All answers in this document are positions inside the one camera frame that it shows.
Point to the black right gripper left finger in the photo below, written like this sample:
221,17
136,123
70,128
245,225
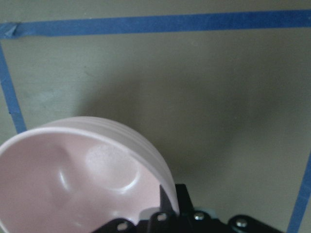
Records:
162,221

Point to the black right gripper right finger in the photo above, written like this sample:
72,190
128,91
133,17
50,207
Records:
199,221

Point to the pink bowl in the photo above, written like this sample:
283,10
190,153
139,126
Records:
76,174

